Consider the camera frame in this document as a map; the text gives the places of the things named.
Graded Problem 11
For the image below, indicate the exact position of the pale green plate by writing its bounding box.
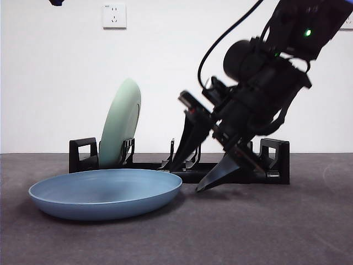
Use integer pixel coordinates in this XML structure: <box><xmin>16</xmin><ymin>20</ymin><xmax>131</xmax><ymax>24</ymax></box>
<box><xmin>98</xmin><ymin>78</ymin><xmax>142</xmax><ymax>169</ymax></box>

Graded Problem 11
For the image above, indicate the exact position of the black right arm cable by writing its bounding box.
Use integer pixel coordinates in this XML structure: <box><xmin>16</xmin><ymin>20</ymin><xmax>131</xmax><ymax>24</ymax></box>
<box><xmin>197</xmin><ymin>0</ymin><xmax>265</xmax><ymax>91</ymax></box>

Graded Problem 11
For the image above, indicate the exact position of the black plastic plate rack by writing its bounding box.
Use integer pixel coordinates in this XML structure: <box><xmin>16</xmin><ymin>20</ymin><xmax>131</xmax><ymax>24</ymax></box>
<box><xmin>68</xmin><ymin>137</ymin><xmax>290</xmax><ymax>185</ymax></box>

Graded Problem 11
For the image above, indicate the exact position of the light blue plate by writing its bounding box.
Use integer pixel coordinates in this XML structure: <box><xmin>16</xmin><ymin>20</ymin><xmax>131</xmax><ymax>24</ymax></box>
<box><xmin>28</xmin><ymin>168</ymin><xmax>183</xmax><ymax>221</ymax></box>

